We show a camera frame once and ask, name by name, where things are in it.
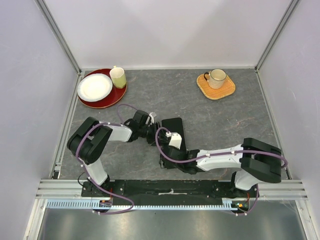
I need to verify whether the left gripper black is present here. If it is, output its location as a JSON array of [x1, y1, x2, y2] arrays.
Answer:
[[139, 121, 170, 147]]

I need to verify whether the black zipper tool case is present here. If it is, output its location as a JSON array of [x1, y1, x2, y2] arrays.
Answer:
[[158, 117, 187, 152]]

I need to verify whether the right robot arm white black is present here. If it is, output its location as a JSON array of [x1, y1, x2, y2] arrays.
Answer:
[[156, 133, 288, 197]]

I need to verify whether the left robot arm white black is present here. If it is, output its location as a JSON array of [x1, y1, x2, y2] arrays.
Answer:
[[67, 110, 161, 197]]

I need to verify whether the red round tray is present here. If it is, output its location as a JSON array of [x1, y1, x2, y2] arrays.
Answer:
[[77, 68, 127, 109]]

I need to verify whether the pale yellow cup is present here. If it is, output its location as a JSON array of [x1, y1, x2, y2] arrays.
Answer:
[[109, 66, 127, 89]]

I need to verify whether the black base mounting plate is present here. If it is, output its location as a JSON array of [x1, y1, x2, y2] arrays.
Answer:
[[82, 178, 261, 207]]

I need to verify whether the white paper plate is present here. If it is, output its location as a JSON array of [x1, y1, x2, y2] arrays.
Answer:
[[77, 73, 113, 102]]

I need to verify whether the orange woven coaster mat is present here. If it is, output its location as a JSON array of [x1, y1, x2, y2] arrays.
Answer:
[[196, 74, 236, 100]]

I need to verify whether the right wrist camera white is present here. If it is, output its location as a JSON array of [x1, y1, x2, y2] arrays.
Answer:
[[165, 132, 182, 150]]

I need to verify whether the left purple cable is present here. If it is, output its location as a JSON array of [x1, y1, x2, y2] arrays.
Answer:
[[75, 103, 137, 216]]

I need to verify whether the purple cable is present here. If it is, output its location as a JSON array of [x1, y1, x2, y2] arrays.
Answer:
[[154, 126, 288, 217], [75, 103, 137, 216]]

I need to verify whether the grey slotted cable duct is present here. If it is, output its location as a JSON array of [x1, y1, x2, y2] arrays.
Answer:
[[46, 199, 245, 211]]

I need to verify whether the cream mug black handle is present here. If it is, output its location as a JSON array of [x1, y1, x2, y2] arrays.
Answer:
[[203, 69, 227, 89]]

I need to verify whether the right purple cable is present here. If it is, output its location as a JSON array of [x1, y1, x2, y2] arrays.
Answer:
[[154, 126, 288, 217]]

